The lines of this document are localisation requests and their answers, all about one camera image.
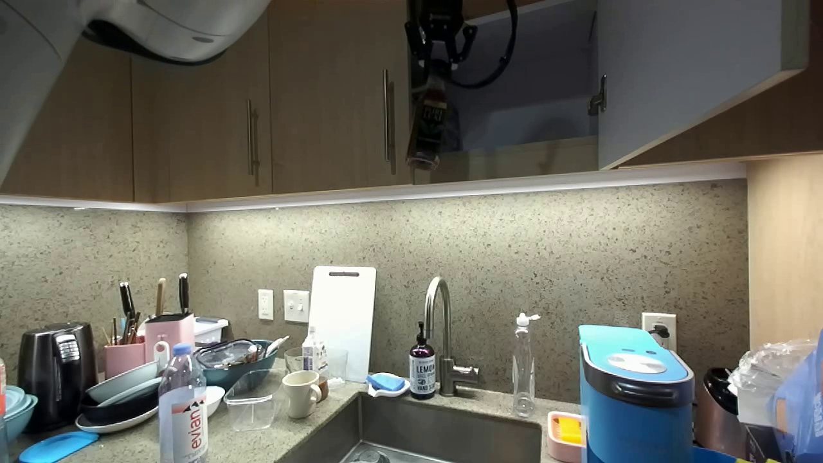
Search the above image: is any blue printed bag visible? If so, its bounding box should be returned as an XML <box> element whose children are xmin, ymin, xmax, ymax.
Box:
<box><xmin>769</xmin><ymin>332</ymin><xmax>823</xmax><ymax>463</ymax></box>

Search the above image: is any white outlet with plug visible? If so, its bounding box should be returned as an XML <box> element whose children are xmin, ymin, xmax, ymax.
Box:
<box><xmin>641</xmin><ymin>308</ymin><xmax>678</xmax><ymax>353</ymax></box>

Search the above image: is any pink knife block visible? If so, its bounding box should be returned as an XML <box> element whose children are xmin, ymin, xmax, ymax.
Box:
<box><xmin>142</xmin><ymin>310</ymin><xmax>199</xmax><ymax>367</ymax></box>

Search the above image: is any white plastic box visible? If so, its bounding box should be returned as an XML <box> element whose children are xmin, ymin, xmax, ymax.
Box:
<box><xmin>192</xmin><ymin>313</ymin><xmax>235</xmax><ymax>346</ymax></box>

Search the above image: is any black toaster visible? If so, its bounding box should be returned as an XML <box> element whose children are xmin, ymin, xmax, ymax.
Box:
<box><xmin>16</xmin><ymin>319</ymin><xmax>100</xmax><ymax>431</ymax></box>

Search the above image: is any blue plastic lid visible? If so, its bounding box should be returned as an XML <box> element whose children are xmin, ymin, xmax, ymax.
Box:
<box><xmin>16</xmin><ymin>426</ymin><xmax>103</xmax><ymax>463</ymax></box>

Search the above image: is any blue coffee maker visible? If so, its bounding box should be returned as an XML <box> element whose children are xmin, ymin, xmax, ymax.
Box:
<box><xmin>575</xmin><ymin>322</ymin><xmax>697</xmax><ymax>463</ymax></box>

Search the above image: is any pink utensil cup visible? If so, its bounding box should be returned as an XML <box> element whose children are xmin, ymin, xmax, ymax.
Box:
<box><xmin>100</xmin><ymin>337</ymin><xmax>151</xmax><ymax>381</ymax></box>

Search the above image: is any clear food container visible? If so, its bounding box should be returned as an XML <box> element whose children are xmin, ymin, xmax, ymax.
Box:
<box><xmin>220</xmin><ymin>389</ymin><xmax>282</xmax><ymax>435</ymax></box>

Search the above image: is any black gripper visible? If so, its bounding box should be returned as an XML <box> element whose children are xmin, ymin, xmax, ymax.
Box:
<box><xmin>404</xmin><ymin>0</ymin><xmax>478</xmax><ymax>84</ymax></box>

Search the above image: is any teal dish bin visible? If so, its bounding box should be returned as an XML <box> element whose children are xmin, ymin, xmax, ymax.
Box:
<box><xmin>192</xmin><ymin>337</ymin><xmax>287</xmax><ymax>394</ymax></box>

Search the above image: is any brown-handled knife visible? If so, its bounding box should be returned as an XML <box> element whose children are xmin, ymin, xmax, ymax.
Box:
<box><xmin>151</xmin><ymin>276</ymin><xmax>170</xmax><ymax>322</ymax></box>

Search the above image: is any teal bowl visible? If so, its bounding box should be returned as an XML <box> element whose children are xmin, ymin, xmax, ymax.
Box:
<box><xmin>0</xmin><ymin>384</ymin><xmax>40</xmax><ymax>441</ymax></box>

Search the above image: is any under-cabinet light strip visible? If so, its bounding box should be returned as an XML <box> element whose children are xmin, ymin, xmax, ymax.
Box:
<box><xmin>0</xmin><ymin>160</ymin><xmax>751</xmax><ymax>215</ymax></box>

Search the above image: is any white sponge dish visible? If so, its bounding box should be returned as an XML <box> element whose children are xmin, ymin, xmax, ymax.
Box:
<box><xmin>364</xmin><ymin>375</ymin><xmax>415</xmax><ymax>400</ymax></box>

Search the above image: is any black plate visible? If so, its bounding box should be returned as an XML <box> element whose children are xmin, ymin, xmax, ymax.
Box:
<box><xmin>80</xmin><ymin>381</ymin><xmax>165</xmax><ymax>426</ymax></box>

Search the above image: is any black food container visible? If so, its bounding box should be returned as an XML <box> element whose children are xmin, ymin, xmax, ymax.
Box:
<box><xmin>199</xmin><ymin>340</ymin><xmax>268</xmax><ymax>373</ymax></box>

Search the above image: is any small clear white-capped bottle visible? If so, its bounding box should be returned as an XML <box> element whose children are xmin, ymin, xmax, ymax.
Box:
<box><xmin>298</xmin><ymin>324</ymin><xmax>331</xmax><ymax>381</ymax></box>

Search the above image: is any wood cabinet door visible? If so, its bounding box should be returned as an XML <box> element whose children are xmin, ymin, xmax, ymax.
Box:
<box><xmin>128</xmin><ymin>23</ymin><xmax>273</xmax><ymax>205</ymax></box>
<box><xmin>0</xmin><ymin>41</ymin><xmax>137</xmax><ymax>205</ymax></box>
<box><xmin>268</xmin><ymin>0</ymin><xmax>417</xmax><ymax>195</ymax></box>

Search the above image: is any flat yellow sponge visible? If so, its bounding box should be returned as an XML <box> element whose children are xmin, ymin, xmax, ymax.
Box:
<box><xmin>555</xmin><ymin>413</ymin><xmax>588</xmax><ymax>448</ymax></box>

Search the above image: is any grey open cabinet door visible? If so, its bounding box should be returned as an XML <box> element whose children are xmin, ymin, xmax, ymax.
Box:
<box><xmin>595</xmin><ymin>0</ymin><xmax>812</xmax><ymax>171</ymax></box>

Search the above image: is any cream ceramic mug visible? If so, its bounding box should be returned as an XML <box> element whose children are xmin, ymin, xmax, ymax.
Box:
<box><xmin>280</xmin><ymin>367</ymin><xmax>331</xmax><ymax>421</ymax></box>

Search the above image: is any white cutting board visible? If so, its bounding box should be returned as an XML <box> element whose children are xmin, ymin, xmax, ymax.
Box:
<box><xmin>305</xmin><ymin>261</ymin><xmax>377</xmax><ymax>385</ymax></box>

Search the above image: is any dark soap pump bottle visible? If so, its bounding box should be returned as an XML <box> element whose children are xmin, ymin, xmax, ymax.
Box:
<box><xmin>406</xmin><ymin>319</ymin><xmax>440</xmax><ymax>404</ymax></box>

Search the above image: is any wood wall cabinet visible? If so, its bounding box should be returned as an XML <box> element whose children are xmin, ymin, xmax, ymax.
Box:
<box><xmin>619</xmin><ymin>45</ymin><xmax>823</xmax><ymax>169</ymax></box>

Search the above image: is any clear plastic bag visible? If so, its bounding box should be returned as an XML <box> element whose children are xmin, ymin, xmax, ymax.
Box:
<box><xmin>726</xmin><ymin>337</ymin><xmax>823</xmax><ymax>431</ymax></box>

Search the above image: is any white duplex wall outlet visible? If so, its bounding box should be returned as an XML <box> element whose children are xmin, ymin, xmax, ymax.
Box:
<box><xmin>255</xmin><ymin>286</ymin><xmax>277</xmax><ymax>324</ymax></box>

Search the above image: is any pink sponge tray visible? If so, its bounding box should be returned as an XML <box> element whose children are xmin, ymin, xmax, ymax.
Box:
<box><xmin>543</xmin><ymin>409</ymin><xmax>588</xmax><ymax>463</ymax></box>

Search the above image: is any white light switch plate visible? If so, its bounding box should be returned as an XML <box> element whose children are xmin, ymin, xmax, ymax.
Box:
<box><xmin>280</xmin><ymin>288</ymin><xmax>314</xmax><ymax>326</ymax></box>

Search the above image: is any clear spray bottle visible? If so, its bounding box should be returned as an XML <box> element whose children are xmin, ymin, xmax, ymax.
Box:
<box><xmin>510</xmin><ymin>310</ymin><xmax>543</xmax><ymax>421</ymax></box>

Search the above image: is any metal cabinet door handle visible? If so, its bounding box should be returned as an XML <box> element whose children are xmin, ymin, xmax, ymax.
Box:
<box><xmin>246</xmin><ymin>99</ymin><xmax>262</xmax><ymax>188</ymax></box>
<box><xmin>380</xmin><ymin>67</ymin><xmax>399</xmax><ymax>177</ymax></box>

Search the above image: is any grey bowl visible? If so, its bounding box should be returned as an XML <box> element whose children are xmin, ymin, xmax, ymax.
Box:
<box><xmin>83</xmin><ymin>359</ymin><xmax>165</xmax><ymax>405</ymax></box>

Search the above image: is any dark cabinet door hinge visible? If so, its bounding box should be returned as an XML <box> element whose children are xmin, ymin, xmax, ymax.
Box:
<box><xmin>586</xmin><ymin>75</ymin><xmax>613</xmax><ymax>117</ymax></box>

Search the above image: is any water bottle with blue cap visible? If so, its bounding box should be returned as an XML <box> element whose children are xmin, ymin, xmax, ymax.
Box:
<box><xmin>157</xmin><ymin>341</ymin><xmax>211</xmax><ymax>463</ymax></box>

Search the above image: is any stainless steel sink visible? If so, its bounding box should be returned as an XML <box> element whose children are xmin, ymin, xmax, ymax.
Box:
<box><xmin>274</xmin><ymin>390</ymin><xmax>552</xmax><ymax>463</ymax></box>

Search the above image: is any steel gooseneck faucet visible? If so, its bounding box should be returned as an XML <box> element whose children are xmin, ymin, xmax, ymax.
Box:
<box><xmin>418</xmin><ymin>272</ymin><xmax>483</xmax><ymax>399</ymax></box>

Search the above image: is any black-handled knife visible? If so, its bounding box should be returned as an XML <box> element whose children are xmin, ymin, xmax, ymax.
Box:
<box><xmin>175</xmin><ymin>270</ymin><xmax>192</xmax><ymax>315</ymax></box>
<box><xmin>116</xmin><ymin>277</ymin><xmax>142</xmax><ymax>341</ymax></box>

